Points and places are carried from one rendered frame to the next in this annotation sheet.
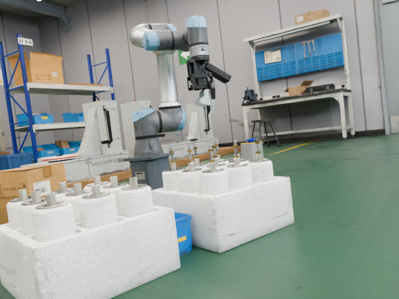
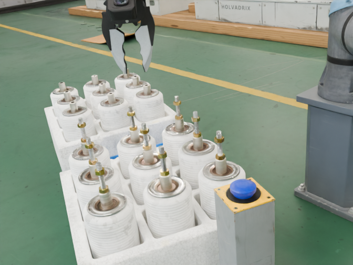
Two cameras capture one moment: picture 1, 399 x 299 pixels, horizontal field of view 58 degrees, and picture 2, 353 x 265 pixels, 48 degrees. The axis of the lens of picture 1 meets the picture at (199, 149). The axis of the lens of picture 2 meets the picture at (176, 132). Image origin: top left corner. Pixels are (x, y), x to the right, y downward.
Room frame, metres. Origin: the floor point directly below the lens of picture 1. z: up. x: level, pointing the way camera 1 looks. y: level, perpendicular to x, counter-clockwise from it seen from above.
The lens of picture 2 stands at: (1.72, -0.74, 0.67)
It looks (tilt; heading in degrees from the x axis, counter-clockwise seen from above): 25 degrees down; 111
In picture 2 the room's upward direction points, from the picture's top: 7 degrees counter-clockwise
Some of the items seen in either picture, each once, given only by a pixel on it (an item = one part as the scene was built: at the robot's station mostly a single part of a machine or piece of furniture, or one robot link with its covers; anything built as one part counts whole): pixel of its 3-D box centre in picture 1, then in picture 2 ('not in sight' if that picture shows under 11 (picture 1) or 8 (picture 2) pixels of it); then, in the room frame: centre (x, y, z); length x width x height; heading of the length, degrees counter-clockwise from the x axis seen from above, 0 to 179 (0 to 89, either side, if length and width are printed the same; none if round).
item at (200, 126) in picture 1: (169, 129); not in sight; (4.69, 0.36, 0.45); 1.51 x 0.57 x 0.74; 147
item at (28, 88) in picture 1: (66, 107); not in sight; (6.54, 2.30, 1.10); 1.89 x 0.64 x 2.20; 147
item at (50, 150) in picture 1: (41, 150); not in sight; (5.97, 2.62, 0.36); 0.50 x 0.38 x 0.21; 58
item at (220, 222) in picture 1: (220, 206); (158, 220); (1.38, -0.06, 0.09); 0.39 x 0.39 x 0.18; 39
